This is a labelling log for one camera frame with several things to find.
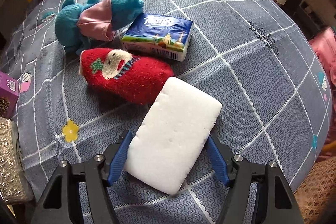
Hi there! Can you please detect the white foam sponge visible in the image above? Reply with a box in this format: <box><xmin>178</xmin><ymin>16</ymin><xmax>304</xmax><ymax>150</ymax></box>
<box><xmin>124</xmin><ymin>77</ymin><xmax>222</xmax><ymax>195</ymax></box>

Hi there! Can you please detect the red Santa sock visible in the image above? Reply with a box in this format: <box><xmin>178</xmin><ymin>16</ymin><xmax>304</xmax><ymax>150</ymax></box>
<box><xmin>79</xmin><ymin>47</ymin><xmax>174</xmax><ymax>104</ymax></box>

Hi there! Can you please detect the blue Tempo tissue pack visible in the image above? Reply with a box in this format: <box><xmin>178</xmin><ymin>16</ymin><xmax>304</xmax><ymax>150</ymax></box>
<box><xmin>121</xmin><ymin>13</ymin><xmax>194</xmax><ymax>62</ymax></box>

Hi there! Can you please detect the grey plaid bed quilt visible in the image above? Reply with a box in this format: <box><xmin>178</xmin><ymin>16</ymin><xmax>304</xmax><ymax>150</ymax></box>
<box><xmin>2</xmin><ymin>0</ymin><xmax>332</xmax><ymax>223</ymax></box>

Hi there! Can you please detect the wicker chair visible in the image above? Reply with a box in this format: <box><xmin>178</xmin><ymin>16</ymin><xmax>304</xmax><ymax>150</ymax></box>
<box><xmin>294</xmin><ymin>157</ymin><xmax>336</xmax><ymax>224</ymax></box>

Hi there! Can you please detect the ornate gold tissue box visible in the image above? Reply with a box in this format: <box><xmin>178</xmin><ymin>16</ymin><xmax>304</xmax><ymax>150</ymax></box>
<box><xmin>0</xmin><ymin>118</ymin><xmax>34</xmax><ymax>205</ymax></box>

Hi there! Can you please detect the purple cardboard box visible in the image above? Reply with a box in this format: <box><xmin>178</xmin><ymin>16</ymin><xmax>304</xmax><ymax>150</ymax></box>
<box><xmin>0</xmin><ymin>72</ymin><xmax>19</xmax><ymax>119</ymax></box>

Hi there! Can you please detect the pink blanket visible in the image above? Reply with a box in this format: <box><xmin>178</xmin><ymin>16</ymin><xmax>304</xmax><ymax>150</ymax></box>
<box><xmin>309</xmin><ymin>26</ymin><xmax>336</xmax><ymax>111</ymax></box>

